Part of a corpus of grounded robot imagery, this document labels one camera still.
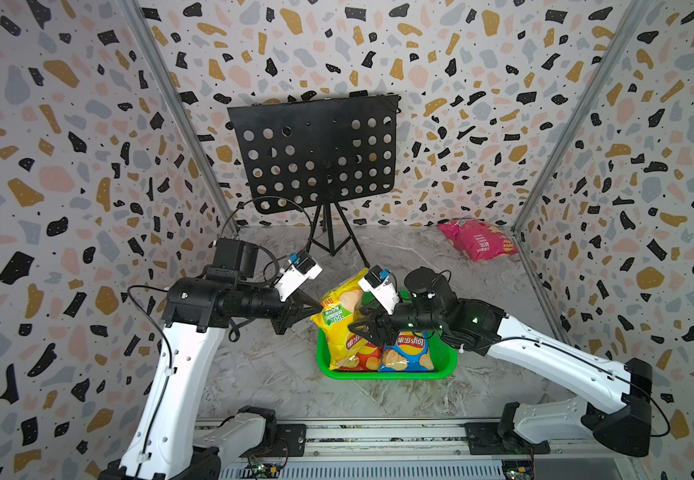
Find red potato chips bag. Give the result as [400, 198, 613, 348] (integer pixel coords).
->
[340, 343, 383, 372]

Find yellow potato chips bag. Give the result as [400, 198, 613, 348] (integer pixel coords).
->
[311, 268, 370, 370]

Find blue potato chips bag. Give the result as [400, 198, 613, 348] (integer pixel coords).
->
[379, 332, 435, 373]

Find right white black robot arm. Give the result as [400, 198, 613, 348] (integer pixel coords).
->
[350, 266, 654, 458]

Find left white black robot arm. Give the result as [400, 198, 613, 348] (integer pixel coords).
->
[100, 238, 322, 479]

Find green plastic basket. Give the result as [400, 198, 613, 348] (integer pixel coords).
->
[316, 289, 459, 380]

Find pink potato chips bag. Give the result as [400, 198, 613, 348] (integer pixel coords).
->
[438, 219, 518, 262]

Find left green circuit board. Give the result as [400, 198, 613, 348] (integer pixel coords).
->
[244, 457, 285, 480]

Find green circuit board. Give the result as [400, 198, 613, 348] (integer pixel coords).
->
[502, 460, 535, 480]
[244, 457, 285, 480]

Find black perforated music stand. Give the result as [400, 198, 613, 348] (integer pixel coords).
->
[228, 94, 401, 256]

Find right green circuit board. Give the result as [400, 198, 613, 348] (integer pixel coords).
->
[502, 460, 535, 480]

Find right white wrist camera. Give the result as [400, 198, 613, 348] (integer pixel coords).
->
[358, 265, 401, 315]

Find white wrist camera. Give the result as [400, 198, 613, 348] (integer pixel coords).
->
[358, 265, 401, 315]
[274, 250, 323, 302]

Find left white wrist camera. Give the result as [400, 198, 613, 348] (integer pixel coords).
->
[274, 250, 323, 302]

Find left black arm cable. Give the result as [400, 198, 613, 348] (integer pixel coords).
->
[219, 195, 315, 259]

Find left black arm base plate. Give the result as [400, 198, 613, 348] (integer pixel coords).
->
[240, 423, 307, 458]

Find aluminium mounting rail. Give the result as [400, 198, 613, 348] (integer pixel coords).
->
[127, 416, 642, 480]

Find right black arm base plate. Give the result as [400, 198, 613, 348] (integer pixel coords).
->
[464, 422, 551, 455]

